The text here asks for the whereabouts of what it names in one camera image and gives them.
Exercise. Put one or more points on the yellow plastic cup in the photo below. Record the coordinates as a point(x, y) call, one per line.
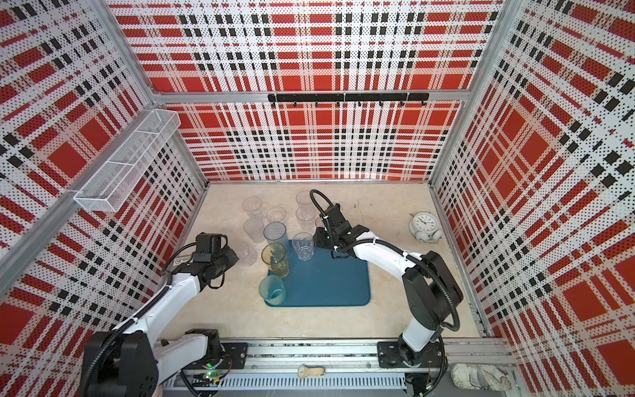
point(274, 255)

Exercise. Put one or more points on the frosted clear cup left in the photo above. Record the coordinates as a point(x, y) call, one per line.
point(254, 228)

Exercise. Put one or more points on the white alarm clock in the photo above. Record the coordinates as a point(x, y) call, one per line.
point(425, 227)

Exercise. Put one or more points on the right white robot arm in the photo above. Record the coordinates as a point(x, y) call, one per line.
point(432, 293)

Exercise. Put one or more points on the clear cup centre front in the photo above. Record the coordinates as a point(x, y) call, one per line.
point(306, 216)

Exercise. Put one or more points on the clear cup back left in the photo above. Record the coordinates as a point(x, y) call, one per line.
point(253, 206)

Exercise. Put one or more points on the green textured plastic cup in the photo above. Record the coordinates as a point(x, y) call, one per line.
point(272, 290)

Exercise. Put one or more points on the clear cup middle row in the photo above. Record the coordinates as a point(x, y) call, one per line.
point(276, 214)

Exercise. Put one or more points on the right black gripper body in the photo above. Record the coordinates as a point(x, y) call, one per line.
point(325, 240)

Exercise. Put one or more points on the crumpled white cloth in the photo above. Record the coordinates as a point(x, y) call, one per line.
point(479, 377)

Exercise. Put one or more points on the clear cup back centre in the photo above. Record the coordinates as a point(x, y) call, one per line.
point(303, 199)

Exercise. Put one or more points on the colourful marker pack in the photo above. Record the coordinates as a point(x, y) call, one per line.
point(179, 260)

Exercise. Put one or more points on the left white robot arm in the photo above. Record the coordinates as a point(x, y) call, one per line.
point(130, 359)

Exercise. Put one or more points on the black hook rail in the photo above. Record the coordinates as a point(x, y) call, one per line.
point(348, 97)

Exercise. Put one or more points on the blue textured plastic cup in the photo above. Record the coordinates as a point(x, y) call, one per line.
point(276, 232)

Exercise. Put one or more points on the beige small object on rail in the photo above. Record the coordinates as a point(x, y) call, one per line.
point(305, 372)

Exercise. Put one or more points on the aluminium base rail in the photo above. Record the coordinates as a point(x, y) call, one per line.
point(350, 364)

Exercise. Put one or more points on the clear faceted cup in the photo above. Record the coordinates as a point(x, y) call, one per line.
point(303, 244)
point(245, 254)

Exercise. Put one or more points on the teal plastic tray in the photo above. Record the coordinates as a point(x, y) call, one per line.
point(326, 282)

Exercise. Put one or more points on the white wire mesh basket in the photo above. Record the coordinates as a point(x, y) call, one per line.
point(113, 182)

